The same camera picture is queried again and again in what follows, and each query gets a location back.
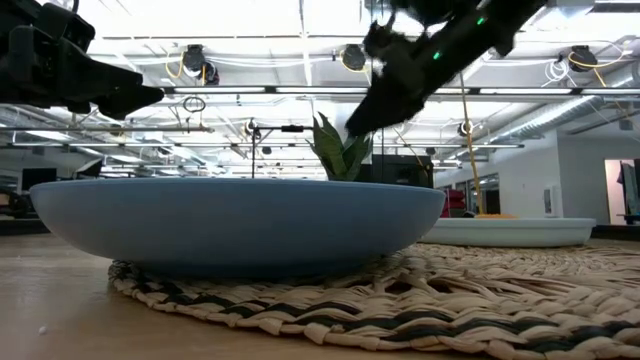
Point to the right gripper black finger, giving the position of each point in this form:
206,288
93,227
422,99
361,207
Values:
387,100
390,119

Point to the dark blue shallow bowl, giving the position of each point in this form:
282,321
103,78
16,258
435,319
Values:
225,220

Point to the green snake plant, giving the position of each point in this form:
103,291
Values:
340,155

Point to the small round ceiling fixture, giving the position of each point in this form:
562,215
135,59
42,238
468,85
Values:
465,128

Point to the black monitor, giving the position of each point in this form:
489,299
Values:
39,177

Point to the long ceiling light strip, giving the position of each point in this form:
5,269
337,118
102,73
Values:
300,90

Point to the red stacked seats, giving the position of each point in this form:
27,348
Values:
452,200

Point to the black boom stand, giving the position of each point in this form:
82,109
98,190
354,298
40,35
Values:
253,155

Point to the pale blue plate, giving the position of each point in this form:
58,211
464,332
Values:
510,232

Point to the round woven straw mat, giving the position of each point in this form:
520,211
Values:
450,300

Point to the dark hanging garment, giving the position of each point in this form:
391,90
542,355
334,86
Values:
631,187

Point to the long grey ceiling rail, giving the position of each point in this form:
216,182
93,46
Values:
100,129

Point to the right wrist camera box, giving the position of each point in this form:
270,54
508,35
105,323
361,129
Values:
382,40

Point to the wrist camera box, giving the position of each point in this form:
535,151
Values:
65,27
382,40

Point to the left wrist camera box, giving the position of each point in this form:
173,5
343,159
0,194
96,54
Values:
65,27

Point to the silver ventilation duct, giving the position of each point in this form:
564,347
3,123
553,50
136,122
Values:
560,117

